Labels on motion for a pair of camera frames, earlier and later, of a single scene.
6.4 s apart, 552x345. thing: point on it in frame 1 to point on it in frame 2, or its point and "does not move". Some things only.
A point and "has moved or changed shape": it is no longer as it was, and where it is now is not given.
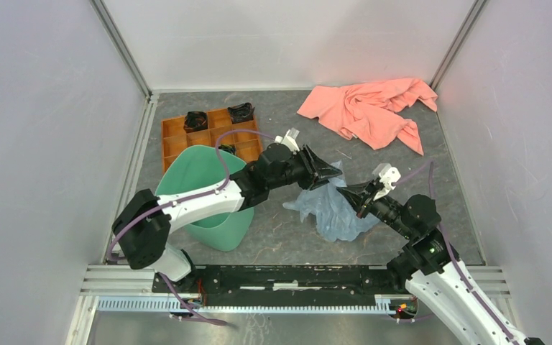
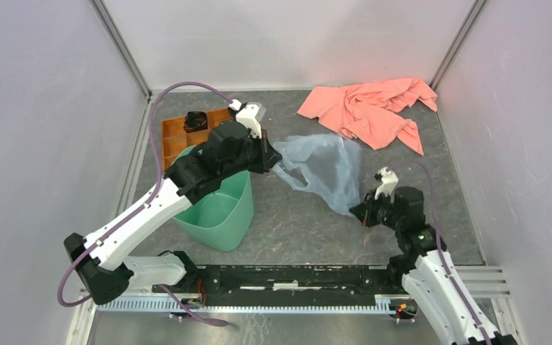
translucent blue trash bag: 335,215 has moved or changed shape
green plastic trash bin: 192,167 does not move
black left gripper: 316,172 to 268,156
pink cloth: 364,111 does not move
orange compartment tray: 175,139 does not move
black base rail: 228,286 does not move
